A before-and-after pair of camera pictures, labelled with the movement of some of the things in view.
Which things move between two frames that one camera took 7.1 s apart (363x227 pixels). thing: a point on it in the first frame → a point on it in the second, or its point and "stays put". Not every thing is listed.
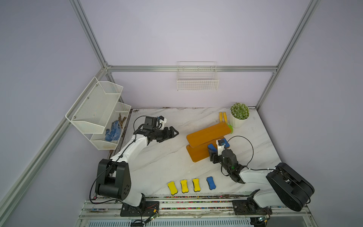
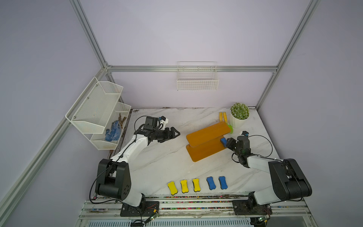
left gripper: x=167 y=135 stays put
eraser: x=196 y=185 stays put
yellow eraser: x=184 y=186 stays put
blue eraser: x=211 y=146 → x=223 y=185
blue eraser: x=211 y=183 stays put
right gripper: x=213 y=156 → x=230 y=143
